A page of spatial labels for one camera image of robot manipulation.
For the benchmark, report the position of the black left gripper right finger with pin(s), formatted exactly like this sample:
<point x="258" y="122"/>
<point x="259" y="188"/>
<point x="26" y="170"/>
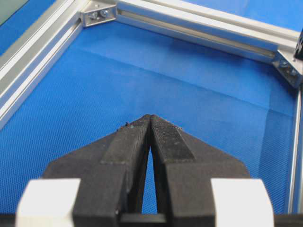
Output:
<point x="183" y="168"/>

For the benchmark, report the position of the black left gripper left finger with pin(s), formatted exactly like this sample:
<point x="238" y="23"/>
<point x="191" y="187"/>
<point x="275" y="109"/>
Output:
<point x="112" y="174"/>

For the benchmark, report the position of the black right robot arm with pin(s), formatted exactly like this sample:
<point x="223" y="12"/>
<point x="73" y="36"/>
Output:
<point x="298" y="53"/>

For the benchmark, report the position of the aluminium extrusion frame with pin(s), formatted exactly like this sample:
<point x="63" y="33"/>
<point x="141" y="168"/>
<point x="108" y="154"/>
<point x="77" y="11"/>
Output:
<point x="27" y="61"/>

